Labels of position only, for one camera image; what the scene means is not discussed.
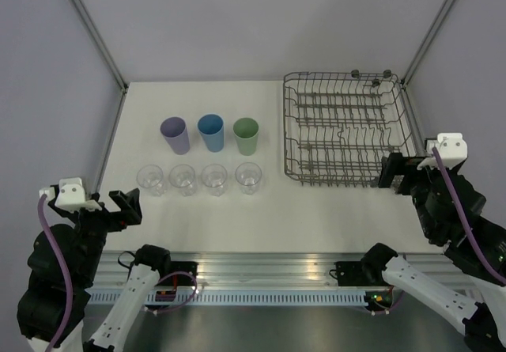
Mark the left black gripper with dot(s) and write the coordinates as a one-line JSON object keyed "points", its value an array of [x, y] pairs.
{"points": [[130, 213]]}

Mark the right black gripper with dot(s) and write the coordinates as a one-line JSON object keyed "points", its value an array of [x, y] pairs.
{"points": [[397, 163]]}

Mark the purple plastic cup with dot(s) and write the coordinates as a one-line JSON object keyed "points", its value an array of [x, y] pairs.
{"points": [[174, 131]]}

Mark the blue plastic cup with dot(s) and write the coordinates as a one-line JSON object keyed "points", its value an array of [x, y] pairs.
{"points": [[211, 128]]}

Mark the green plastic cup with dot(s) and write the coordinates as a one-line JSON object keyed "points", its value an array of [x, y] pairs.
{"points": [[246, 132]]}

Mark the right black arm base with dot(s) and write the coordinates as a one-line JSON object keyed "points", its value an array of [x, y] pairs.
{"points": [[351, 273]]}

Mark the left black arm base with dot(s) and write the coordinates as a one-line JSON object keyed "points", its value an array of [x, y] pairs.
{"points": [[182, 272]]}

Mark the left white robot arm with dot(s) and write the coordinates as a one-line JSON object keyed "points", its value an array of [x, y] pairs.
{"points": [[63, 266]]}

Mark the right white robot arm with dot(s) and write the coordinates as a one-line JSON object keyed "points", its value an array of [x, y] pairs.
{"points": [[449, 210]]}

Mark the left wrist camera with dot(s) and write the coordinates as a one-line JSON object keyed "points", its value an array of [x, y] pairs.
{"points": [[69, 195]]}

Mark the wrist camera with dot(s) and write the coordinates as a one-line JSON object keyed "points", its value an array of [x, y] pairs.
{"points": [[69, 195], [451, 147]]}

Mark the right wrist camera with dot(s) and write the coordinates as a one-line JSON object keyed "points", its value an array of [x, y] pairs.
{"points": [[451, 147]]}

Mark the grey wire dish rack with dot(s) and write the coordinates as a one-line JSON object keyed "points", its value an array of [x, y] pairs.
{"points": [[338, 127]]}

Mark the white slotted cable duct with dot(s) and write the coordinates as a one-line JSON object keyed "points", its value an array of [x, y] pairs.
{"points": [[261, 298]]}

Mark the aluminium mounting rail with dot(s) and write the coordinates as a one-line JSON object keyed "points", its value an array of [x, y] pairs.
{"points": [[272, 271]]}

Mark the right aluminium frame post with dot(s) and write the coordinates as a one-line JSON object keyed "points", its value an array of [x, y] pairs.
{"points": [[437, 24]]}

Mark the aluminium frame post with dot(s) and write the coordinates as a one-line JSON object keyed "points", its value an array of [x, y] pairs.
{"points": [[98, 42], [437, 24]]}

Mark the left aluminium frame post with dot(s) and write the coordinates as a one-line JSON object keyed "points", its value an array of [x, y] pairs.
{"points": [[98, 42]]}

